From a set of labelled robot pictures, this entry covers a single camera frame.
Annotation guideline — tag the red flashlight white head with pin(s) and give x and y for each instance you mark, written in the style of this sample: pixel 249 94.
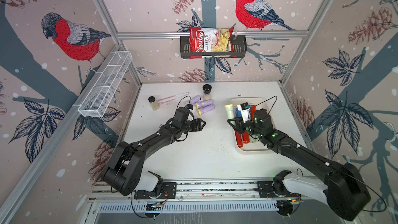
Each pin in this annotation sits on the red flashlight white head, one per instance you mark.
pixel 252 111

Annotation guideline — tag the red cassava chips bag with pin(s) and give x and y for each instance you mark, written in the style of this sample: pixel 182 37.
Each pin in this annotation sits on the red cassava chips bag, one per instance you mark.
pixel 210 40

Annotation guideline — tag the small glass spice bottle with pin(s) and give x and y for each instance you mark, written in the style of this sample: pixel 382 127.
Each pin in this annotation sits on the small glass spice bottle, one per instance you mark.
pixel 154 104

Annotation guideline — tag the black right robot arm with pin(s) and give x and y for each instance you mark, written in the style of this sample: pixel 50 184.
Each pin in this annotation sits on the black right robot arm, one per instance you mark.
pixel 340 186

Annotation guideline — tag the aluminium front rail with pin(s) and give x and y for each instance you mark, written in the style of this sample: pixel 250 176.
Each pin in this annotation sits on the aluminium front rail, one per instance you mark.
pixel 217 189

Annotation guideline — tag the blue flashlight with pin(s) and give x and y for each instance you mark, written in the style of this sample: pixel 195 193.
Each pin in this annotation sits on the blue flashlight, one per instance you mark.
pixel 238 113

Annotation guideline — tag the purple flashlight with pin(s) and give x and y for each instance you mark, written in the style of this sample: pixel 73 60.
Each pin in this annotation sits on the purple flashlight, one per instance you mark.
pixel 204 110
pixel 203 104
pixel 195 99

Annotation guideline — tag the green flashlight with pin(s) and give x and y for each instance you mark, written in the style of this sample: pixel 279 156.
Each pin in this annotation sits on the green flashlight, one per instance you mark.
pixel 230 111

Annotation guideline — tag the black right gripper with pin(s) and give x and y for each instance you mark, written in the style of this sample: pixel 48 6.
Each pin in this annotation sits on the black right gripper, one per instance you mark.
pixel 239 124

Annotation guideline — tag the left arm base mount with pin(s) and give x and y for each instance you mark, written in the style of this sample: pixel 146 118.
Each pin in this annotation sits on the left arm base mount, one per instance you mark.
pixel 152 187

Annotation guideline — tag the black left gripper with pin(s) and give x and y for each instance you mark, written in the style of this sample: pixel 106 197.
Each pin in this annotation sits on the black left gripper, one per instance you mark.
pixel 198 126

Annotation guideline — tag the cream plastic storage tray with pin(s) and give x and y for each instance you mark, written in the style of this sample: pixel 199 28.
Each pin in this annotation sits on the cream plastic storage tray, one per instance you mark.
pixel 255 146

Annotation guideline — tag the white wire mesh shelf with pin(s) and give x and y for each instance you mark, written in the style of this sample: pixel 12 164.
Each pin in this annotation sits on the white wire mesh shelf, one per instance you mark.
pixel 100 95

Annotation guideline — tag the black wall basket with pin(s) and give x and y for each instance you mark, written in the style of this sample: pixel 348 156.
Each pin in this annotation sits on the black wall basket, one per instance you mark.
pixel 235 47

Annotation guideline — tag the purple flashlight top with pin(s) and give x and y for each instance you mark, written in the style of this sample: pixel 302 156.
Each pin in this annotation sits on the purple flashlight top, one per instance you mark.
pixel 195 99

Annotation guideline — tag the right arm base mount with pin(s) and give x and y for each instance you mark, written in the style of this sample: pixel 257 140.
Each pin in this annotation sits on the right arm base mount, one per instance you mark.
pixel 275 188

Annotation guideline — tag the black-top pepper grinder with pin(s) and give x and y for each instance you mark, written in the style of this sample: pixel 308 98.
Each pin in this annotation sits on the black-top pepper grinder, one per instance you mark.
pixel 206 92

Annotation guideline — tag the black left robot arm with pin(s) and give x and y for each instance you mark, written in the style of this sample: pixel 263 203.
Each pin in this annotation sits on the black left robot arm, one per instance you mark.
pixel 124 170

